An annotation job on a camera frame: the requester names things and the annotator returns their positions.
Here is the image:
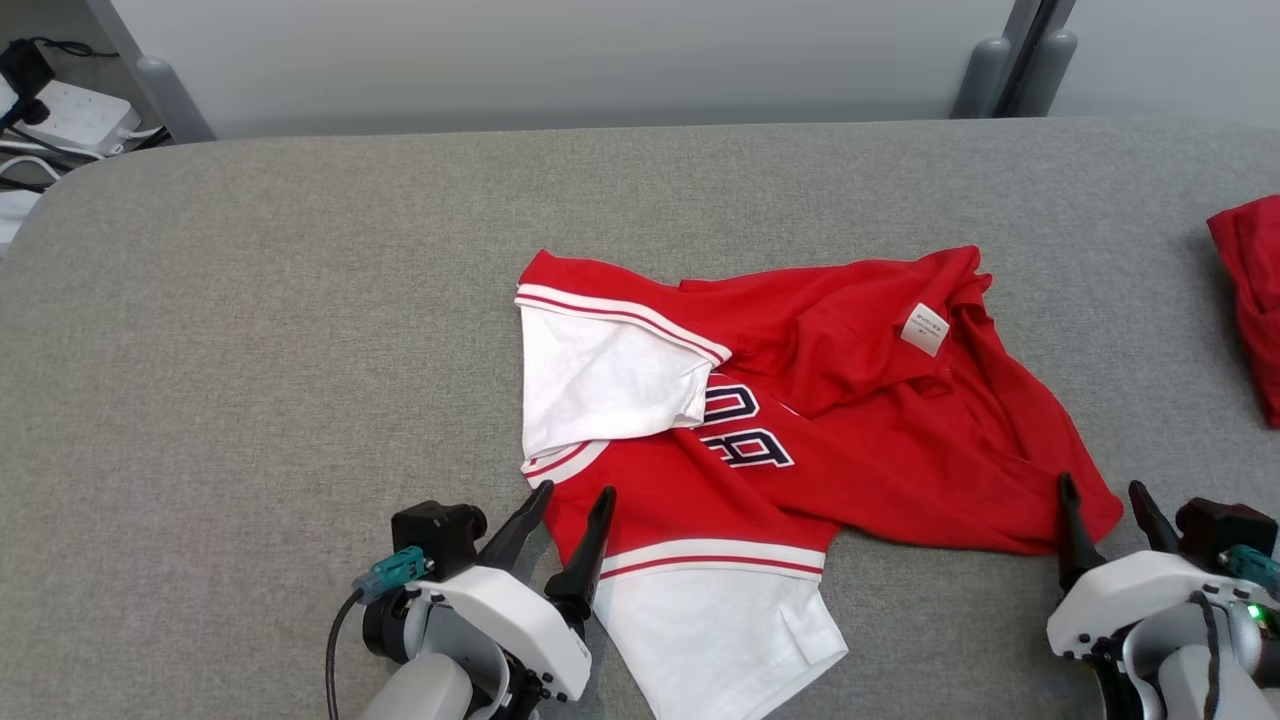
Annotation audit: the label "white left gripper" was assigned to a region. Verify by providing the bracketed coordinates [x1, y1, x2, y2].
[403, 480, 618, 703]

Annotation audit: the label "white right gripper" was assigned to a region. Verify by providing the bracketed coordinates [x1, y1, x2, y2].
[1046, 472, 1249, 663]

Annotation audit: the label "red jersey with white sleeves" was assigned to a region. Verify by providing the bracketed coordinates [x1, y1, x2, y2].
[514, 244, 1125, 720]

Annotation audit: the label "red shorts with white stripe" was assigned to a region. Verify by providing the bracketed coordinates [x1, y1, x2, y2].
[1206, 194, 1280, 431]

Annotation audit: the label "white power strip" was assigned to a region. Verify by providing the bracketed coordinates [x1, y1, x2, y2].
[18, 80, 144, 158]

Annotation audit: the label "black plug adapter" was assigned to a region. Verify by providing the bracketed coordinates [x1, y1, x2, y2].
[0, 38, 58, 126]

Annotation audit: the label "teal right camera cable connector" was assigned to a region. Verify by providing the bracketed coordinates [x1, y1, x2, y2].
[1222, 544, 1280, 601]

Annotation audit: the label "teal camera cable connector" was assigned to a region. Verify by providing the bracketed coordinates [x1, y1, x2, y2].
[1222, 544, 1280, 601]
[350, 545, 434, 606]

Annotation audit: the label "black right camera cable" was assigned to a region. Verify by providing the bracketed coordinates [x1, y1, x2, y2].
[1185, 590, 1229, 720]

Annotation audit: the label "black camera cable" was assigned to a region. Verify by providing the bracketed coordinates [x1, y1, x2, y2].
[1185, 590, 1229, 720]
[324, 588, 367, 720]

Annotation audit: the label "teal left camera cable connector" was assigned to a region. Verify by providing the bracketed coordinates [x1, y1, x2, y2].
[350, 545, 434, 606]

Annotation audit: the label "black left camera cable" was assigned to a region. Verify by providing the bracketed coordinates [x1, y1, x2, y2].
[324, 588, 367, 720]

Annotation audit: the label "grey partition frame post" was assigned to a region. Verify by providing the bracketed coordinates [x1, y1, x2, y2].
[950, 0, 1046, 120]
[1005, 0, 1079, 118]
[85, 0, 217, 145]

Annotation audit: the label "white cable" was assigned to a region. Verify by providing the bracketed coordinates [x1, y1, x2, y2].
[0, 155, 63, 193]

